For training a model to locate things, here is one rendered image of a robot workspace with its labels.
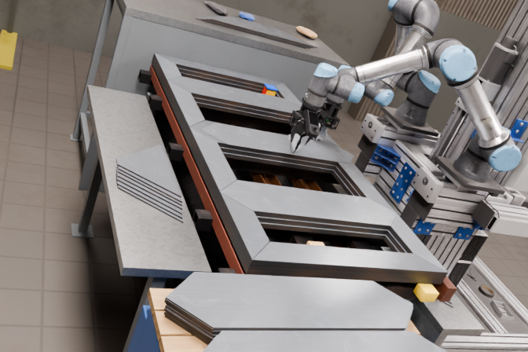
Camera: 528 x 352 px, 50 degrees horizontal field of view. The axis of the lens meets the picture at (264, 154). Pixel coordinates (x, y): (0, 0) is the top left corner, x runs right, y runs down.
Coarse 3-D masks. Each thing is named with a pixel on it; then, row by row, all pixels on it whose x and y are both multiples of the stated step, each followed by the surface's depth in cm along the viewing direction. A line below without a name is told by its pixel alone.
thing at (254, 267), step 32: (192, 96) 253; (192, 128) 219; (256, 160) 225; (288, 160) 232; (320, 160) 238; (352, 192) 228; (224, 224) 177; (288, 224) 188; (320, 224) 193; (352, 224) 199
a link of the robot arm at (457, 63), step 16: (448, 48) 200; (464, 48) 197; (448, 64) 198; (464, 64) 197; (448, 80) 204; (464, 80) 200; (464, 96) 205; (480, 96) 204; (480, 112) 207; (480, 128) 210; (496, 128) 209; (480, 144) 215; (496, 144) 210; (512, 144) 212; (496, 160) 211; (512, 160) 212
